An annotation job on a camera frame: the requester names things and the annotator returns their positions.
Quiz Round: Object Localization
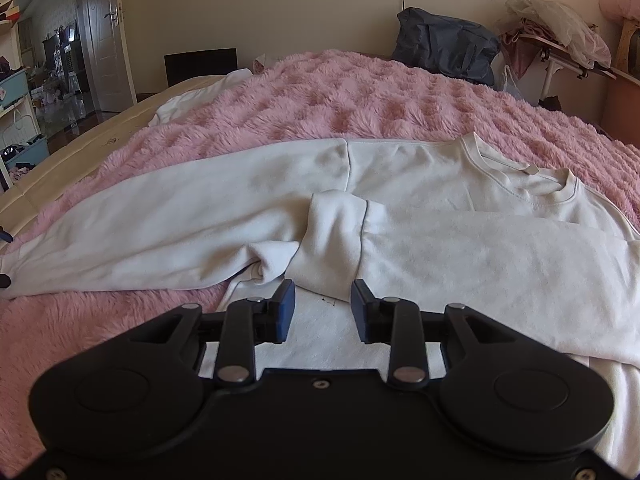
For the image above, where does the blue storage bin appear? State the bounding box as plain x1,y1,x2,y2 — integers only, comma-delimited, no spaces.
0,134,51,172
0,69,30,111

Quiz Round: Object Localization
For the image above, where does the dark blue bag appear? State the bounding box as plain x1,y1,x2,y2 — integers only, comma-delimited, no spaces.
391,6,502,88

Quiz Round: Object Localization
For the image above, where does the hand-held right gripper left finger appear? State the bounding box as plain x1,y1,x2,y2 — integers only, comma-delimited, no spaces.
127,279,297,387

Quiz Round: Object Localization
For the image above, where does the white plastic bag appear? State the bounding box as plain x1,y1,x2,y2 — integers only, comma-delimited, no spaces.
492,52,525,102

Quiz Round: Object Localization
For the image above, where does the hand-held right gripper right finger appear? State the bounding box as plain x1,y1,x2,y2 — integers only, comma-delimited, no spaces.
350,279,521,392

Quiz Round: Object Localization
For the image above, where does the dark cabinet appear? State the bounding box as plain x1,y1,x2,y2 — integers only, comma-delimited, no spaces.
42,22,82,95

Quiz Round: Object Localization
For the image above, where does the folding table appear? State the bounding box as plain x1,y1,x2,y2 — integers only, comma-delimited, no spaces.
520,35,618,107

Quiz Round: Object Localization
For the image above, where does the wooden chair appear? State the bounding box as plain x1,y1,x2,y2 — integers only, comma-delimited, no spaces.
614,15,640,75

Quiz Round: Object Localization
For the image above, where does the pile of pink white clothes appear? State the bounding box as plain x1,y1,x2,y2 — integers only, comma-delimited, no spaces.
497,0,613,68

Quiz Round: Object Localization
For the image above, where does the black box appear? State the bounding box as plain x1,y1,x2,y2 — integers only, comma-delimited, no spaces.
164,48,238,88

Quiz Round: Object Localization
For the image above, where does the white door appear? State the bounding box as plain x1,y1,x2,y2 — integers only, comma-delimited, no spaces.
75,0,138,113

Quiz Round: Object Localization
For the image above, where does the white sweatshirt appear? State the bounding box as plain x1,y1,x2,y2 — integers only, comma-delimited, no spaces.
0,131,640,476

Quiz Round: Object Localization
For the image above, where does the pink plush pillow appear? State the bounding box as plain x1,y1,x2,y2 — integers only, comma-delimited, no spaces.
599,0,640,25

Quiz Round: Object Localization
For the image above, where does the white shelf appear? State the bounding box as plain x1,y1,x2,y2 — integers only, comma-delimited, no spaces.
0,0,51,192

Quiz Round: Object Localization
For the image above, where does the white cloth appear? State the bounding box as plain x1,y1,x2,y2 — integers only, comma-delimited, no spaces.
147,67,253,128

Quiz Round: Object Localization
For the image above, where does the pink fluffy blanket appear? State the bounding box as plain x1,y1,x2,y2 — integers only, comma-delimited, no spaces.
0,49,640,480

